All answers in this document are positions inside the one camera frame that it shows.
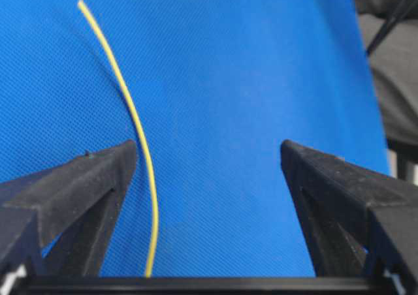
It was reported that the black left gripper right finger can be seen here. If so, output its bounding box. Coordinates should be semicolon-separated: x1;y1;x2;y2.
280;140;417;279

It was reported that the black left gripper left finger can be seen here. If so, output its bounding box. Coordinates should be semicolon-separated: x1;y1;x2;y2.
1;140;137;277

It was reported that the yellow solder wire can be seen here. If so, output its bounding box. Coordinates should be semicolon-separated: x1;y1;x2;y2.
76;0;160;278

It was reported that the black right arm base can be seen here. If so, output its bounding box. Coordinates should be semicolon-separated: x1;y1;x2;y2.
354;0;417;179

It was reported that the blue table cloth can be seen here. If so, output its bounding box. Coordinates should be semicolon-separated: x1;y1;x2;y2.
1;0;389;277

